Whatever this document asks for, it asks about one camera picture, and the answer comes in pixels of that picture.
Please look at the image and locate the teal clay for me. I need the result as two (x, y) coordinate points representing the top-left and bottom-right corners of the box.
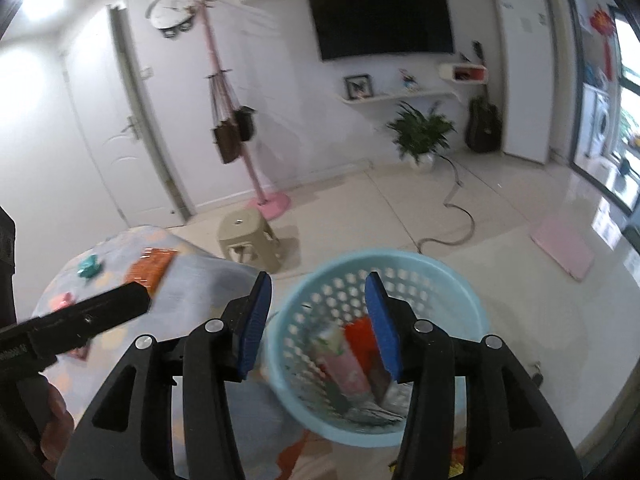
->
(77, 254), (102, 281)

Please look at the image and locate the orange foil snack packet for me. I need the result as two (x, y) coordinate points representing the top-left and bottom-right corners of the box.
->
(124, 248), (177, 297)

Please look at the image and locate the pink yogurt bottle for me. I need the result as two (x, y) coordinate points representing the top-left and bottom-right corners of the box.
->
(310, 323), (373, 404)

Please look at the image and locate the red white paper bag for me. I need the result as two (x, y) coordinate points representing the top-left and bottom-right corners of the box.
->
(344, 316), (390, 388)

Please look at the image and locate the person left hand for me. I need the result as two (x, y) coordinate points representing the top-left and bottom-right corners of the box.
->
(40, 384), (74, 474)

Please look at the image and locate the pink wrapped candy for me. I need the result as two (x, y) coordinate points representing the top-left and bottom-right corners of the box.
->
(49, 292), (75, 312)

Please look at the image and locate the pink floor mat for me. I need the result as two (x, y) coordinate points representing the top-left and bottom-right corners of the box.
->
(529, 217), (594, 282)

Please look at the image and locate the light blue plastic basket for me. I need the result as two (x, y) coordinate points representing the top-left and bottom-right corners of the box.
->
(266, 249), (489, 448)

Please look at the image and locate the beige plastic stool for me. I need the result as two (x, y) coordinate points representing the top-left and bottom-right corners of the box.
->
(217, 208), (281, 273)

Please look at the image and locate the white door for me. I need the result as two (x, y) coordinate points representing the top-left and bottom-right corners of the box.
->
(65, 6), (184, 228)

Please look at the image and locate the black acoustic guitar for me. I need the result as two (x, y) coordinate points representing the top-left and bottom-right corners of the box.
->
(464, 41), (502, 154)

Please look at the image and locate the green potted plant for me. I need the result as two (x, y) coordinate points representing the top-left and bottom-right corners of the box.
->
(386, 101), (457, 166)

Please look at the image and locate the brown hanging tote bag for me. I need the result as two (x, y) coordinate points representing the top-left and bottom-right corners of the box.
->
(208, 72), (242, 165)

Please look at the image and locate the black hanging small bag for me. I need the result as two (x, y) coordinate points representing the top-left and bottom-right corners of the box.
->
(234, 106), (255, 142)

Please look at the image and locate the white washing machine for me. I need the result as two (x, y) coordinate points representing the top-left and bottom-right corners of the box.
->
(585, 84), (611, 158)

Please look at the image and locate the red white cubby shelf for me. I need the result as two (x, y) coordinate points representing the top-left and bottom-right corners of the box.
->
(438, 62), (488, 84)

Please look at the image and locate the framed butterfly picture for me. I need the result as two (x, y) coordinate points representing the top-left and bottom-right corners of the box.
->
(344, 74), (374, 101)

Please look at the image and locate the white refrigerator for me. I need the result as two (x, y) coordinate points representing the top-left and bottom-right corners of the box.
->
(496, 0), (554, 165)

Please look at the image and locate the red chinese knot ornament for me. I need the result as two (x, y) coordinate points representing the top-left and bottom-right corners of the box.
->
(589, 6), (615, 81)

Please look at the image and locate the black floor cable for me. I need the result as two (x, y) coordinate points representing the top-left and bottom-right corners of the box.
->
(416, 155), (476, 256)

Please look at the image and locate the white lower wall shelf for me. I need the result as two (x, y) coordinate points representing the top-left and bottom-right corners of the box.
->
(337, 89), (462, 105)

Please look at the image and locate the panda wall clock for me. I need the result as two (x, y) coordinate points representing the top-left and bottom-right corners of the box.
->
(144, 0), (198, 39)

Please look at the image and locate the black wall television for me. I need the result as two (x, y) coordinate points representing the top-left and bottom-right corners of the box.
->
(308, 0), (454, 61)

